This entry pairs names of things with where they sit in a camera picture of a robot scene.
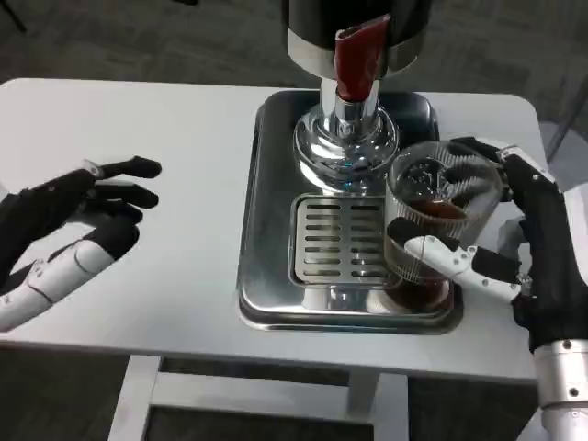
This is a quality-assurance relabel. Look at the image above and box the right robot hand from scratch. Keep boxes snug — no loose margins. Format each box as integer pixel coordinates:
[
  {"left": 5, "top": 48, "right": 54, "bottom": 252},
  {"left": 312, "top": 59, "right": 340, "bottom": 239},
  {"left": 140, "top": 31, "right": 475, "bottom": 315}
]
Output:
[{"left": 388, "top": 136, "right": 588, "bottom": 355}]

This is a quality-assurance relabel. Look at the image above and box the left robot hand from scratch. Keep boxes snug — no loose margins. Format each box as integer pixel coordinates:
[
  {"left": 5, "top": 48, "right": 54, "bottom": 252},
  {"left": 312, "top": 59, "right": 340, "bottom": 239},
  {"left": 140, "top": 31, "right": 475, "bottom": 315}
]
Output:
[{"left": 0, "top": 155, "right": 163, "bottom": 333}]

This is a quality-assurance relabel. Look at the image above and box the clear ribbed glass cup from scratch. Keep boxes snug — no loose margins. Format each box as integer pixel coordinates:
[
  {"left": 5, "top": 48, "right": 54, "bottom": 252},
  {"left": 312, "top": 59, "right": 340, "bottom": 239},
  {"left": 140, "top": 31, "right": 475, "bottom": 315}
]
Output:
[{"left": 383, "top": 141, "right": 504, "bottom": 313}]

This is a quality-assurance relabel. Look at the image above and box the black furniture leg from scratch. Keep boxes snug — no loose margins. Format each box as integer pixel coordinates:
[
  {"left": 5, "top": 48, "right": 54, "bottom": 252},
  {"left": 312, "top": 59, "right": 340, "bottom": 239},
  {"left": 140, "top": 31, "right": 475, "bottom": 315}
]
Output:
[{"left": 0, "top": 0, "right": 28, "bottom": 33}]

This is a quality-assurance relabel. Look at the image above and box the slotted steel drip grid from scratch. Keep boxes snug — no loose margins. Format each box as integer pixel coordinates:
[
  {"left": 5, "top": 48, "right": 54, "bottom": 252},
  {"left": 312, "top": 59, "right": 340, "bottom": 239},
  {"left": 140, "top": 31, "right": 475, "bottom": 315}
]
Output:
[{"left": 288, "top": 192, "right": 401, "bottom": 288}]

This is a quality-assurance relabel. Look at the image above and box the steel drip tray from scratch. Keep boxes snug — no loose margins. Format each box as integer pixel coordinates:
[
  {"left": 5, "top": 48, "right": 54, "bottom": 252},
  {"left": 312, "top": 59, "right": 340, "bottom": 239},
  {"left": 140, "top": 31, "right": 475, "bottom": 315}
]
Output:
[{"left": 237, "top": 89, "right": 464, "bottom": 333}]

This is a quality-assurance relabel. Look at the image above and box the steel and black drink dispenser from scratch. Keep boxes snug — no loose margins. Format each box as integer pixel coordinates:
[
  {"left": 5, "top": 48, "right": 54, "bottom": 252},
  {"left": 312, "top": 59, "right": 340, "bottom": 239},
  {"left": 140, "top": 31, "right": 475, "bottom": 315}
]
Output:
[{"left": 279, "top": 0, "right": 431, "bottom": 192}]

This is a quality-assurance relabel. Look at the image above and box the red tap lever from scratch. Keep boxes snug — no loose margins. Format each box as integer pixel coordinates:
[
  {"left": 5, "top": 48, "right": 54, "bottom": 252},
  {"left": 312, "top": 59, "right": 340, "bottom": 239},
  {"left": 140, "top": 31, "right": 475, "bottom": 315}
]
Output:
[{"left": 334, "top": 13, "right": 391, "bottom": 100}]

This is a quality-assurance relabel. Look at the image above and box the white table frame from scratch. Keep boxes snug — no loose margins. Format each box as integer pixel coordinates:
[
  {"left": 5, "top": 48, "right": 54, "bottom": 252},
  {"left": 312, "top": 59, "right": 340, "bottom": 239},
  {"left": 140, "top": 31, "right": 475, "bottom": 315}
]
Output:
[{"left": 107, "top": 356, "right": 411, "bottom": 441}]

